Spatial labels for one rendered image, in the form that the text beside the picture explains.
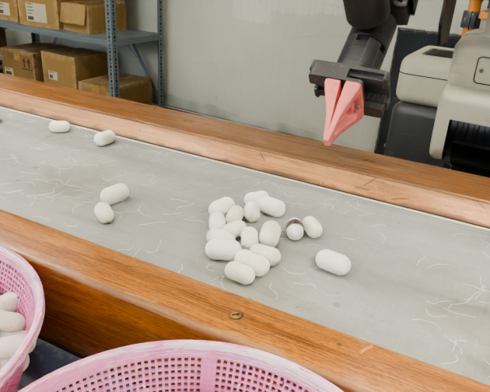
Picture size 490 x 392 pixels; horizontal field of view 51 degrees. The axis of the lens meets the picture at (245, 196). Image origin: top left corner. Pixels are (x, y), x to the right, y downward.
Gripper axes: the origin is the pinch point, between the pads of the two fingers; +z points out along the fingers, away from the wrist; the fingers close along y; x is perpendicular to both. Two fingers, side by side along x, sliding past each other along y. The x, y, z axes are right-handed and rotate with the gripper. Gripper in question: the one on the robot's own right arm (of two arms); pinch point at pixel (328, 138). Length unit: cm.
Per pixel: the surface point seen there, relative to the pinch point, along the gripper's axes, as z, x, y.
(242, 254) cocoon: 20.5, -9.9, -0.3
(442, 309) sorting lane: 18.2, -5.8, 18.1
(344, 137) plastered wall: -106, 176, -48
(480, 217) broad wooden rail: 2.2, 6.8, 19.4
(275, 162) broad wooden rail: 1.7, 7.0, -8.1
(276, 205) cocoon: 11.5, -1.9, -2.0
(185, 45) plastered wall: -130, 155, -152
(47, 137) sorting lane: 9.2, 3.1, -43.8
